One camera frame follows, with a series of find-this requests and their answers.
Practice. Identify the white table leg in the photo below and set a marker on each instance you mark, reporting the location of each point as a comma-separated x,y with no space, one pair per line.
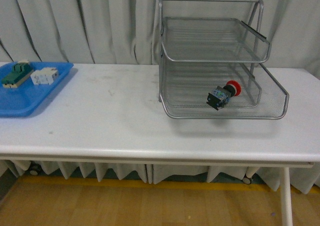
285,197

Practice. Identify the left caster wheel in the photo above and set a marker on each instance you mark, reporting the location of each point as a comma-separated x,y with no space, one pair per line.
35,169

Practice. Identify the red emergency stop button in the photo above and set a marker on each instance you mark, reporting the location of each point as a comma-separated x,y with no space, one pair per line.
221,96

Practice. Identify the caster wheel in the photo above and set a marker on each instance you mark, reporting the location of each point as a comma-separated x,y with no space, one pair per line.
247,180
35,169

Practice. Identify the white circuit breaker block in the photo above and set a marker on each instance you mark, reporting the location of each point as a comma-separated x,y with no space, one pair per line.
45,76

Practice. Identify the blue plastic tray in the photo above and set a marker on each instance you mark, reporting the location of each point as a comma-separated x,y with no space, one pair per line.
23,101

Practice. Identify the white curtain backdrop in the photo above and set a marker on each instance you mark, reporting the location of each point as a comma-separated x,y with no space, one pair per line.
124,31

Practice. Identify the right caster wheel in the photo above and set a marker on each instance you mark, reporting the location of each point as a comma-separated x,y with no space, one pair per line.
247,180

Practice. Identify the green and cream switch block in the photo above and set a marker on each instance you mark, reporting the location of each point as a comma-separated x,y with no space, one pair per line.
20,72

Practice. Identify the silver mesh three-tier rack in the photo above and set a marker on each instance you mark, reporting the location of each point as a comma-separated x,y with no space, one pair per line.
206,43

